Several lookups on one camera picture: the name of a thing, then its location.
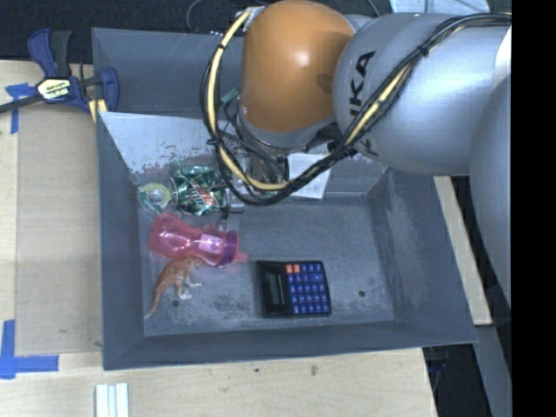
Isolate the black cylinder on white bracket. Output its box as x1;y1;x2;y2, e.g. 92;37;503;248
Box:
282;153;332;202

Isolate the grey metal bin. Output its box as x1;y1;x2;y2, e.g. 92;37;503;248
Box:
90;27;480;371

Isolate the black calculator with blue keys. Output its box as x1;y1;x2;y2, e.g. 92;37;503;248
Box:
255;259;333;319

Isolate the pink plastic sippy bottle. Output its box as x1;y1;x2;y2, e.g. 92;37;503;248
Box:
149;212;250;268

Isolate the crushed green drink can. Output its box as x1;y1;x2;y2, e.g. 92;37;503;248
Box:
168;164;230;217

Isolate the orange toy dinosaur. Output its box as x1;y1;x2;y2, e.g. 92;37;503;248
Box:
143;255;206;320

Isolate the pale wood board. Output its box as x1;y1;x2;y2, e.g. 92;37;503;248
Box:
15;102;105;357

